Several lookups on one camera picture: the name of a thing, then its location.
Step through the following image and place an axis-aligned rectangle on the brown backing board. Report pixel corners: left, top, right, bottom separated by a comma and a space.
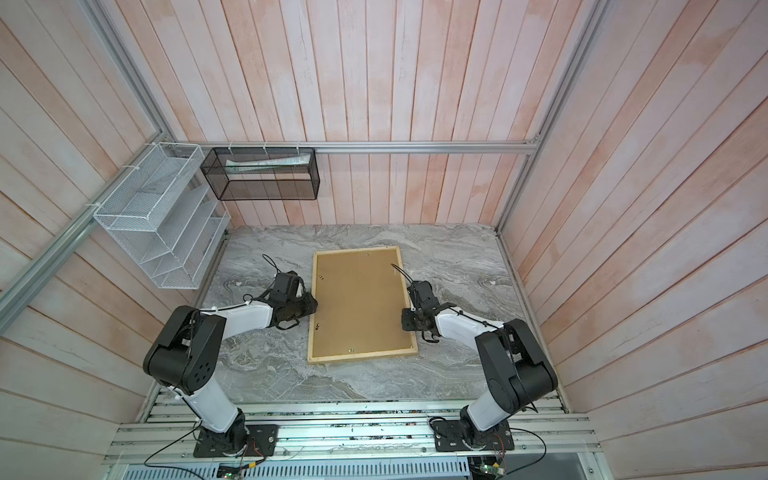
311, 249, 415, 359

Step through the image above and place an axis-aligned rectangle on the wooden picture frame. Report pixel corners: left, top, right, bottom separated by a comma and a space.
307, 245, 420, 365

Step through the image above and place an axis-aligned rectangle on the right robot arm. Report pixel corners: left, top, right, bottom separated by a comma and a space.
401, 280, 558, 453

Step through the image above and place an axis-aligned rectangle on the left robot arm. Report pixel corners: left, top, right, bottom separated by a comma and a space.
143, 271, 318, 456

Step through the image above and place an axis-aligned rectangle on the paper in black basket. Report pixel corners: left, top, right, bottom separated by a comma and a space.
224, 154, 312, 175

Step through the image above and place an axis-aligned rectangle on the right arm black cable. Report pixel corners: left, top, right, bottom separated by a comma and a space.
391, 262, 548, 479

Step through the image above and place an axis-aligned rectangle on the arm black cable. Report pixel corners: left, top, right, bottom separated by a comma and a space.
142, 253, 283, 480
391, 262, 548, 479

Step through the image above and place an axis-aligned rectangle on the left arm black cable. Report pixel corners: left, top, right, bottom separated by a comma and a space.
142, 253, 283, 480

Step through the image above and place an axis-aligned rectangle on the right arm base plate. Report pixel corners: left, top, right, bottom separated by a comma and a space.
428, 417, 514, 453

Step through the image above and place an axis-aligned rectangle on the black wire mesh basket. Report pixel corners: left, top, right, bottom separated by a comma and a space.
201, 146, 321, 201

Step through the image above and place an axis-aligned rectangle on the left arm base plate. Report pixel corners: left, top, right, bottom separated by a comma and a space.
193, 423, 279, 458

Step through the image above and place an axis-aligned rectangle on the aluminium rail platform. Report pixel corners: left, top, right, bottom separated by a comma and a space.
104, 395, 613, 479

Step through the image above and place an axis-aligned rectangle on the white wire mesh shelf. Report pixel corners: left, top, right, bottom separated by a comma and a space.
94, 143, 230, 290

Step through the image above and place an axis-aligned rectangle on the aluminium frame profile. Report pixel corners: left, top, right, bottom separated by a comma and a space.
1, 1, 613, 332

